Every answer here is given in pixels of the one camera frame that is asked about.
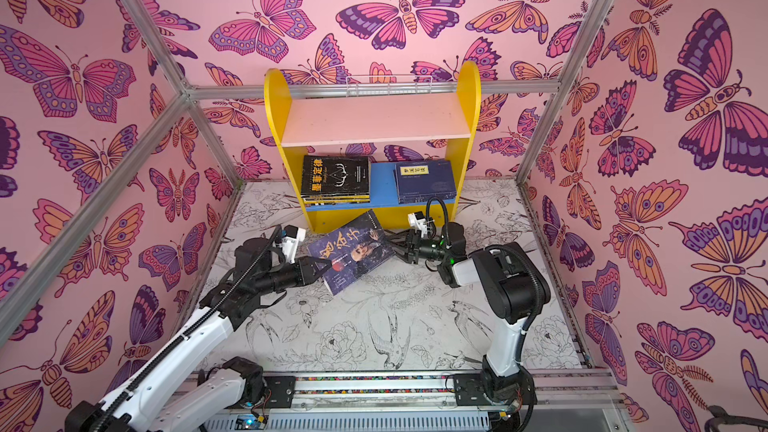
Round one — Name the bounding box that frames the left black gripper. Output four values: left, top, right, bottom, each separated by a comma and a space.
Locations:
251, 257, 330, 299

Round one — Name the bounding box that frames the dark purple illustrated book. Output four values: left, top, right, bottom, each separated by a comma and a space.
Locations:
308, 210, 395, 296

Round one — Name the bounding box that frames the yellow book with cartoon boy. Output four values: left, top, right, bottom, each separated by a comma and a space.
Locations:
301, 195, 370, 206

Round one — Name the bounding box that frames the black book orange title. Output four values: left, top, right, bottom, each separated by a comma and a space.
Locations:
300, 155, 371, 198

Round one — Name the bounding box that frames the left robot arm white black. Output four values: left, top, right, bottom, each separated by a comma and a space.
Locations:
64, 226, 332, 431

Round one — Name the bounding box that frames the yellow bookshelf with coloured shelves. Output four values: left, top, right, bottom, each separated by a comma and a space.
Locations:
264, 62, 482, 233

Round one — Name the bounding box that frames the green circuit board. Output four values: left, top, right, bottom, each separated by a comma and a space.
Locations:
235, 414, 267, 431

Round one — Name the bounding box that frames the white slotted cable duct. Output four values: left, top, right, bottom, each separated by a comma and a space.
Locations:
204, 411, 492, 432

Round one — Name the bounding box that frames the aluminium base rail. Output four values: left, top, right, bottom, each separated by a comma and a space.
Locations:
122, 369, 619, 415

